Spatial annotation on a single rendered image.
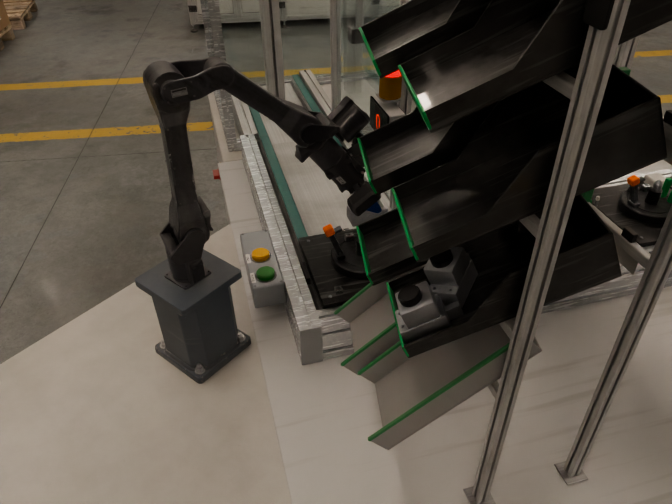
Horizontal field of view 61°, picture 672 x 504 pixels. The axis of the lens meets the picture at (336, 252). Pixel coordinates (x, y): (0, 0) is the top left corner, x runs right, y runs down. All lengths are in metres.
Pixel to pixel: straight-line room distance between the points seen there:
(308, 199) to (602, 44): 1.13
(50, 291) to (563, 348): 2.34
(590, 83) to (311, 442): 0.76
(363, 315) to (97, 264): 2.16
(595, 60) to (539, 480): 0.73
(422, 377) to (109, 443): 0.58
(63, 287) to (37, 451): 1.84
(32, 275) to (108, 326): 1.78
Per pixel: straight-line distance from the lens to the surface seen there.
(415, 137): 0.84
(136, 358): 1.27
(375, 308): 1.04
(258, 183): 1.57
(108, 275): 2.96
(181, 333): 1.13
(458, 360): 0.88
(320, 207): 1.53
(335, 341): 1.16
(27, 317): 2.89
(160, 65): 0.94
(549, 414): 1.17
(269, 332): 1.26
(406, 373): 0.94
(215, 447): 1.09
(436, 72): 0.67
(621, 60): 2.16
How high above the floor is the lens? 1.75
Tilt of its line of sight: 37 degrees down
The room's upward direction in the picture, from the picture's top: 1 degrees counter-clockwise
